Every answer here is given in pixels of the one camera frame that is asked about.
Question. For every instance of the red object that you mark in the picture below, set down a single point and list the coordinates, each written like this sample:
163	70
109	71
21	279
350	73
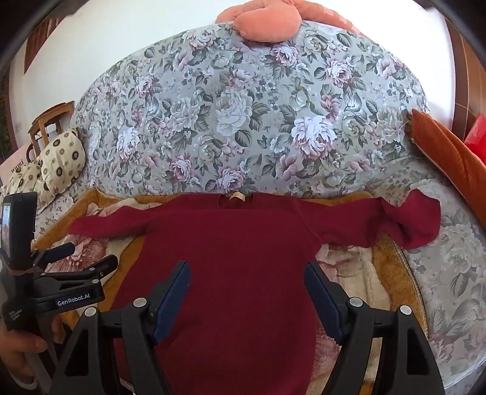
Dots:
477	135

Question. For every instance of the orange velvet cushion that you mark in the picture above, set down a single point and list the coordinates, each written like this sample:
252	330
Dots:
448	152

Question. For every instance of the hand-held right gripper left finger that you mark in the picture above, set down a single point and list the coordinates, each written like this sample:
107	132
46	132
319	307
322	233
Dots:
174	302

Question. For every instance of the green foliage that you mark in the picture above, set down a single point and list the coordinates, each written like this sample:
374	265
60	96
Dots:
3	114

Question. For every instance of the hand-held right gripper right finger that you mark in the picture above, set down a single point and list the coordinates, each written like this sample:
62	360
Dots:
322	302

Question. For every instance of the salmon plush cushion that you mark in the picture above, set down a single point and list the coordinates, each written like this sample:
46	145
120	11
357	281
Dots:
265	22

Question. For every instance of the dark red sweater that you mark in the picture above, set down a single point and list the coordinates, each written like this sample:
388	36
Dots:
243	243

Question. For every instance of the person's left hand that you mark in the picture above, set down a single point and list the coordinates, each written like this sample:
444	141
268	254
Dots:
15	353

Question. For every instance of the pale pink box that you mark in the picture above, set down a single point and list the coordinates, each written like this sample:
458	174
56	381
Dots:
17	159

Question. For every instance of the wooden chair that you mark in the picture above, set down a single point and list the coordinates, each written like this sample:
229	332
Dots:
49	117

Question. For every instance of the wooden door frame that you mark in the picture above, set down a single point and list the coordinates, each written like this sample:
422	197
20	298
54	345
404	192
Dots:
463	68

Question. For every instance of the plush flower-print blanket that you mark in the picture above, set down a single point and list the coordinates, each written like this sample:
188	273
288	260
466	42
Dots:
360	273

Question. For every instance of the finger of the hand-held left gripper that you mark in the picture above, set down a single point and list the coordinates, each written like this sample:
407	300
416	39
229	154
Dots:
57	252
91	267

